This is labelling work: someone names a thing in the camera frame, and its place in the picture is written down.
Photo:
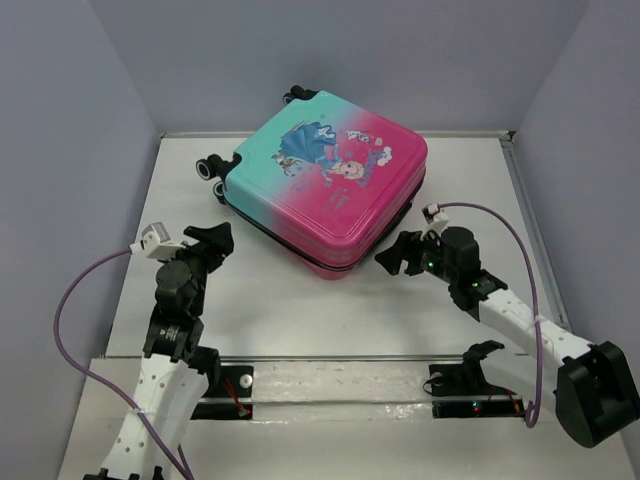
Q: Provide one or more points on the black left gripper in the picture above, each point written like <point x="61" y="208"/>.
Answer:
<point x="214" y="244"/>

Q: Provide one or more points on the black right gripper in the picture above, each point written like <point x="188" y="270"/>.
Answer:
<point x="406" y="247"/>

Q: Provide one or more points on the pink and teal suitcase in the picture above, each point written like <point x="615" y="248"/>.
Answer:
<point x="324" y="178"/>

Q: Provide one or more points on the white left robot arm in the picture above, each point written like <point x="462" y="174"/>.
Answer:
<point x="175" y="369"/>

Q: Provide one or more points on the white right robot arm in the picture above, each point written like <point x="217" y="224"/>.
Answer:
<point x="593" y="393"/>

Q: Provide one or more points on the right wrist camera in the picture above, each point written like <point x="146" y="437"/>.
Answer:
<point x="437" y="220"/>

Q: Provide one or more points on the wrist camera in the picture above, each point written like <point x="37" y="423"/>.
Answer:
<point x="437" y="220"/>
<point x="155" y="243"/>

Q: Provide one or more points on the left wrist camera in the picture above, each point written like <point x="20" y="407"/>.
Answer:
<point x="155" y="243"/>

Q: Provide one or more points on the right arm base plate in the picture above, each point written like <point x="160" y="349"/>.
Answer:
<point x="460" y="390"/>

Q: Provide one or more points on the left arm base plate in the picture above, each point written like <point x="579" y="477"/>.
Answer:
<point x="231" y="398"/>

